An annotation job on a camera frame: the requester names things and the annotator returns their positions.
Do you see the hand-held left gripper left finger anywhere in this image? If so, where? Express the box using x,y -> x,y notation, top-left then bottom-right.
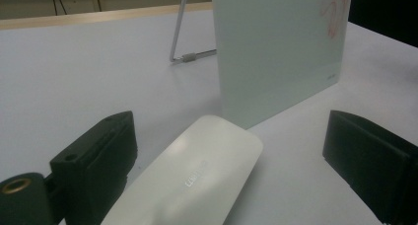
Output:
48,111 -> 138,225

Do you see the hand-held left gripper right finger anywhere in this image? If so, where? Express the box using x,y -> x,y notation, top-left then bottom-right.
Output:
322,110 -> 418,225

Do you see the white whiteboard eraser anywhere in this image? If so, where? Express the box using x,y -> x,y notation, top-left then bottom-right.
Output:
100,114 -> 264,225

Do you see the frosted glass desktop whiteboard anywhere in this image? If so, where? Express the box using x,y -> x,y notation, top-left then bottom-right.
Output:
210,0 -> 354,130

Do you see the metal stand leg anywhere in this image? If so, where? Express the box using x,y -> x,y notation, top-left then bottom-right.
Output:
169,0 -> 218,65

